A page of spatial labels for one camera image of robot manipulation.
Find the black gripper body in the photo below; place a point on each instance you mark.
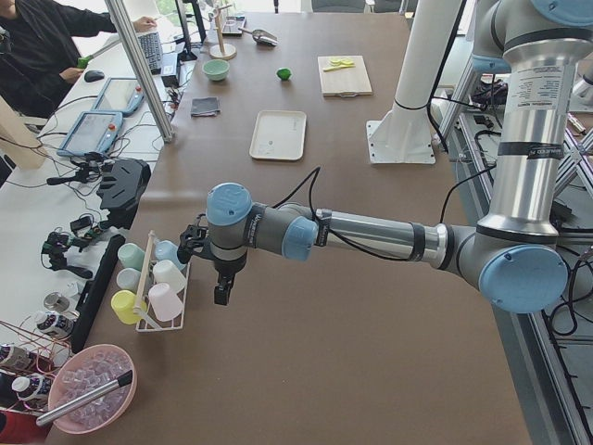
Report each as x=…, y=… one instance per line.
x=226, y=268

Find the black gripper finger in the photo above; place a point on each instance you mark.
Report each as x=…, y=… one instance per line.
x=228, y=287
x=220, y=294

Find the green lime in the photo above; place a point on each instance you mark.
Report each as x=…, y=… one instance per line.
x=284, y=74

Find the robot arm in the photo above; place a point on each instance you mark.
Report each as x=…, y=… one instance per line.
x=510, y=255

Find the cream rabbit tray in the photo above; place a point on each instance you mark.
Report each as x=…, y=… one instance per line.
x=278, y=135

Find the pink plastic cup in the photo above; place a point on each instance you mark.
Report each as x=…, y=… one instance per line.
x=165, y=303

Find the cream plastic cup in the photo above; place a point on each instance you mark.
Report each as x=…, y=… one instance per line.
x=165, y=271

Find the blue plastic cup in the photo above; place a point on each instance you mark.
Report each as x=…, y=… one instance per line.
x=167, y=250

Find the pale grey-blue plastic cup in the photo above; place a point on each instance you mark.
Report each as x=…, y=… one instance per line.
x=128, y=279

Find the green plastic cup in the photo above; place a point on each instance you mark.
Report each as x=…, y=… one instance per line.
x=131, y=256

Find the yellow plastic cup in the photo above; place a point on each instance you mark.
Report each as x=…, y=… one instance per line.
x=122, y=303

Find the metal tongs black tip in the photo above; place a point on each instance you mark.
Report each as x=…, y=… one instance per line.
x=72, y=405

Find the black long case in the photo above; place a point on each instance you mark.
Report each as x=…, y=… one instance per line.
x=94, y=296

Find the pink ice bowl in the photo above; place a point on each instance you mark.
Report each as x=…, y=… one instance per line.
x=88, y=370

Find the white bottle dark label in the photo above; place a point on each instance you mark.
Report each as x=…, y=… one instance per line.
x=53, y=324

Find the grey folded cloth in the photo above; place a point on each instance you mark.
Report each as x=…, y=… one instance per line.
x=205, y=106

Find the blue teach pendant near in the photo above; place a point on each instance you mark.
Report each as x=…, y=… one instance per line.
x=93, y=132

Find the blue teach pendant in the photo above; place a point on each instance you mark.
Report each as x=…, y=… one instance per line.
x=93, y=132
x=124, y=95

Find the mint green bowl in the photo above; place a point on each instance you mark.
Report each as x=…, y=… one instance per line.
x=216, y=70

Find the blue teach pendant far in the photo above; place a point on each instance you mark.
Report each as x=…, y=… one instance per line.
x=124, y=95

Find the wooden mug tree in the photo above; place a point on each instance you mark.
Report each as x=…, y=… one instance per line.
x=220, y=50

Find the bamboo cutting board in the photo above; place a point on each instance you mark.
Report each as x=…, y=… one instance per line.
x=347, y=82

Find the yellow plastic knife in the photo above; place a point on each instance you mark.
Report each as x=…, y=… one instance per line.
x=338, y=66

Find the metal scoop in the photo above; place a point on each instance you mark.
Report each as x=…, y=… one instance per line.
x=261, y=37

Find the black computer mouse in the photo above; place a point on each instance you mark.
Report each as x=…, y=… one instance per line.
x=92, y=76

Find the black keyboard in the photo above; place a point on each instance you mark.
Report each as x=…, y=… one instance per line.
x=152, y=49

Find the person in black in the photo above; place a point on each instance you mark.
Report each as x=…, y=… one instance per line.
x=42, y=64

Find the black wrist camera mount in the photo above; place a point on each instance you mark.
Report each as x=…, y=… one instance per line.
x=194, y=241

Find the white wire cup rack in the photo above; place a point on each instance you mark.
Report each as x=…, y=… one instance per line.
x=142, y=306

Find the black plastic bracket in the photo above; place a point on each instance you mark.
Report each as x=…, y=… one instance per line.
x=122, y=185

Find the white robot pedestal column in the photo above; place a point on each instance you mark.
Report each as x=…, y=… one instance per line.
x=404, y=135

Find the aluminium frame post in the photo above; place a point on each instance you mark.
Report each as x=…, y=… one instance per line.
x=126, y=31

